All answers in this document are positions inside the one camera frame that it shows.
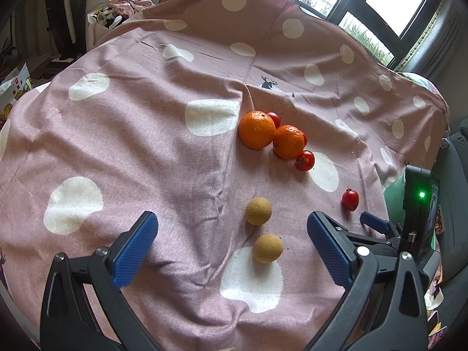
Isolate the orange mandarin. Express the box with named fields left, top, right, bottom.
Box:
left=272, top=125, right=305, bottom=160
left=238, top=110, right=277, bottom=150

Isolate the printed paper bag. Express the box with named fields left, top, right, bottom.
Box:
left=0, top=63, right=34, bottom=118

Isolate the pink polka-dot blanket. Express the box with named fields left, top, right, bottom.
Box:
left=0, top=0, right=450, bottom=351

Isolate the tan longan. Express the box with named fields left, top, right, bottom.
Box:
left=253, top=233, right=284, bottom=263
left=245, top=197, right=273, bottom=226

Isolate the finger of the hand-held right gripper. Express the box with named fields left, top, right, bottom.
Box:
left=345, top=232, right=402, bottom=256
left=359, top=211, right=403, bottom=238

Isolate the window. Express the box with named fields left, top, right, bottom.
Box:
left=252, top=0, right=445, bottom=68

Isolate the large red tomato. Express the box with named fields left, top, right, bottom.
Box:
left=342, top=188, right=360, bottom=212

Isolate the patterned white bag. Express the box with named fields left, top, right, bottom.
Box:
left=88, top=5, right=125, bottom=30

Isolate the green plastic basin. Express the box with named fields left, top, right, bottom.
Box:
left=382, top=175, right=439, bottom=249

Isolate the grey curtain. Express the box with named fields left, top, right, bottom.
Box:
left=395, top=0, right=468, bottom=81

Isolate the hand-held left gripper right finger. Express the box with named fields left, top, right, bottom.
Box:
left=303, top=211, right=429, bottom=351

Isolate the grey chair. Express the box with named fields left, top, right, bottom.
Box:
left=435, top=117, right=468, bottom=293

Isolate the crumpled pink cloth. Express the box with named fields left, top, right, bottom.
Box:
left=106, top=0, right=154, bottom=17

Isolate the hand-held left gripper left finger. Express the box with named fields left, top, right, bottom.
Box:
left=39, top=211, right=161, bottom=351

